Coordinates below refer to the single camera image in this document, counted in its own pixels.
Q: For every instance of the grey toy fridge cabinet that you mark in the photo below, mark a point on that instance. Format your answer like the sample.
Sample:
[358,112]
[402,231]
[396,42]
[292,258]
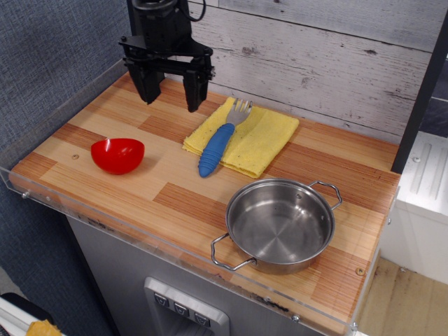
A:
[148,293]

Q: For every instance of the yellow towel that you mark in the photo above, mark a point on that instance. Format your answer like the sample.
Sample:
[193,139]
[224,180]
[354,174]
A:
[255,143]

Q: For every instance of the black vertical post right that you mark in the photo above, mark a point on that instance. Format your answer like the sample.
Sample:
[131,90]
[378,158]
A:
[423,98]

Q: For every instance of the blue handled metal spork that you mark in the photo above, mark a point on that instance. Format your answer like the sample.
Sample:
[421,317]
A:
[215,148]

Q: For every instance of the clear acrylic table guard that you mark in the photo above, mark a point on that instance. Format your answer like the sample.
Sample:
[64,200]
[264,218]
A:
[164,204]

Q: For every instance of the red plastic bowl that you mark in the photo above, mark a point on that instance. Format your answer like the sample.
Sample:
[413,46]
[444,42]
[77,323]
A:
[117,156]

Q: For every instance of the stainless steel pot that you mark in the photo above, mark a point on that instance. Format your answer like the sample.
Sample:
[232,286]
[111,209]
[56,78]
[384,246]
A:
[280,225]

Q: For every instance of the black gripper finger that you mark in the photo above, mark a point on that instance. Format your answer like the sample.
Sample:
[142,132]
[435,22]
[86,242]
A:
[146,80]
[195,88]

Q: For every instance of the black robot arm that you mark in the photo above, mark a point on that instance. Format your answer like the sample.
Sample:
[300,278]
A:
[161,43]

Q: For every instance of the white toy sink unit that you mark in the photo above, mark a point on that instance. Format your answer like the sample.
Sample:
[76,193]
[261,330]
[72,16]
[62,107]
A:
[415,233]

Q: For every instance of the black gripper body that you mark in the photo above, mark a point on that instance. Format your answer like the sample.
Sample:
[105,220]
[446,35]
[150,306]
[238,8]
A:
[164,39]

